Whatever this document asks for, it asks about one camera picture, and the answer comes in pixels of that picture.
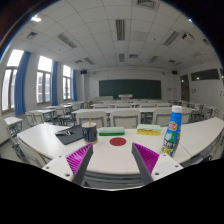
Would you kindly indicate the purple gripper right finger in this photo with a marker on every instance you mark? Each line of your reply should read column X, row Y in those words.
column 146, row 160

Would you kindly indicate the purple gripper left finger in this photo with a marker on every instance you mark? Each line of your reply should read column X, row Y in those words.
column 78, row 162

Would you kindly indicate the yellow green sponge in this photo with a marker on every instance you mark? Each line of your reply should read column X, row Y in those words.
column 148, row 129

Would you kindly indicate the blue plastic drink bottle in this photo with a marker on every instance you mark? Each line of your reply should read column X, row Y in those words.
column 172, row 135

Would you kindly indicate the keys on mat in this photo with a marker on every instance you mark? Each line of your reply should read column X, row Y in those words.
column 64, row 133

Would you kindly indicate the dark blue mug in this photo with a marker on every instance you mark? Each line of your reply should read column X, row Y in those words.
column 90, row 132

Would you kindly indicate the red round coaster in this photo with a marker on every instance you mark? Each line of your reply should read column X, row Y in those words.
column 118, row 141

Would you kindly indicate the white chair middle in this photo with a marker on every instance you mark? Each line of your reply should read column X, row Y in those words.
column 129, row 119

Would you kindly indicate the white chair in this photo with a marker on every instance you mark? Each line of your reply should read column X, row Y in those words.
column 161, row 116
column 98, row 117
column 129, row 119

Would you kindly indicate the white chair right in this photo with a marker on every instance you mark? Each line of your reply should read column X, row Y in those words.
column 161, row 116

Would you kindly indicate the white chair left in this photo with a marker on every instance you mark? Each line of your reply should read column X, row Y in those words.
column 98, row 117

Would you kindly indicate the white lectern desk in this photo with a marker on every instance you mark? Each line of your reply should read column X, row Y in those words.
column 125, row 96

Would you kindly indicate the green chalkboard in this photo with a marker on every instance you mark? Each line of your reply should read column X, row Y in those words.
column 139, row 89

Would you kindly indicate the blue curtain right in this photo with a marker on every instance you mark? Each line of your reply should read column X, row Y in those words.
column 74, row 89

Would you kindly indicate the blue curtain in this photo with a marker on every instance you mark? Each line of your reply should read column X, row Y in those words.
column 19, row 89
column 74, row 89
column 54, row 100

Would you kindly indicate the blue curtain middle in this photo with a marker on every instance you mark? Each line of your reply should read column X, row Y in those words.
column 54, row 100

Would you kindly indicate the blue curtain left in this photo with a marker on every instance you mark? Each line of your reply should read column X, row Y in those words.
column 19, row 89

